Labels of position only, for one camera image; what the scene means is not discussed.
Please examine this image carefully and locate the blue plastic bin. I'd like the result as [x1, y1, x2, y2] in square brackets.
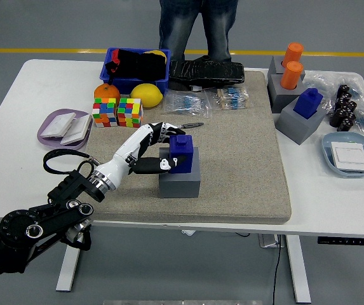
[99, 47, 172, 95]

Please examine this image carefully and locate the orange cylinder seal stamp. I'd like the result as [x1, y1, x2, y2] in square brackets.
[280, 60, 304, 90]
[282, 42, 305, 68]

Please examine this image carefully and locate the black table control panel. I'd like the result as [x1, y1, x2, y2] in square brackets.
[316, 236, 364, 247]

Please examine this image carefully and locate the person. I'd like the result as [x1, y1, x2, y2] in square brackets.
[158, 0, 239, 63]

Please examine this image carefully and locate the black power cable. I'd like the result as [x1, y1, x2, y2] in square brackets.
[272, 234, 283, 305]

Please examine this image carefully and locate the silver box under table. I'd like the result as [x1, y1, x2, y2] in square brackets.
[257, 234, 286, 248]

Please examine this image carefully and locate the multicolour puzzle cube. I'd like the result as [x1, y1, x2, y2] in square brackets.
[116, 97, 145, 129]
[92, 97, 119, 128]

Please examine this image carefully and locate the white table leg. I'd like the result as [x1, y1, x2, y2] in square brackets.
[55, 244, 83, 292]
[285, 234, 312, 304]

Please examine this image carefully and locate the black cloth bundle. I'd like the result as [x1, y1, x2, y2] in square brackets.
[105, 48, 167, 84]

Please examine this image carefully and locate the clear bag of resistors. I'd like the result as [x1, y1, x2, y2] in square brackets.
[212, 86, 252, 111]
[161, 90, 213, 119]

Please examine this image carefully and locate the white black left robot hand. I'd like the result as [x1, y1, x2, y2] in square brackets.
[94, 121, 185, 191]

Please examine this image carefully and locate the grey round-hole seal holder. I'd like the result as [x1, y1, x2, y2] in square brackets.
[266, 73, 305, 114]
[267, 55, 306, 80]

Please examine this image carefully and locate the grey square-hole seal holder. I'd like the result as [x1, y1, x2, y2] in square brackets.
[275, 95, 328, 146]
[158, 146, 201, 199]

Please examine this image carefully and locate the clear plastic bags pile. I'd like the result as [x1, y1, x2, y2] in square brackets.
[302, 70, 364, 136]

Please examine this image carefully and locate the grey-brown fabric mat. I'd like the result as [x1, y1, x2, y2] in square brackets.
[72, 70, 293, 226]

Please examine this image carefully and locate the orange fruit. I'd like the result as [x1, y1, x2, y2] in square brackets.
[93, 83, 121, 100]

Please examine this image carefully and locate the blue-grey plate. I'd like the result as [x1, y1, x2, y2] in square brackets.
[321, 132, 364, 178]

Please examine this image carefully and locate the yellow lemon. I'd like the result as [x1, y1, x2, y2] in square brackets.
[130, 83, 164, 109]

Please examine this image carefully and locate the purple plate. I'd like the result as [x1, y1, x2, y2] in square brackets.
[37, 108, 93, 151]

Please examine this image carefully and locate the blue square seal stamp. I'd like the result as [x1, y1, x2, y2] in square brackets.
[168, 134, 195, 175]
[292, 88, 324, 121]

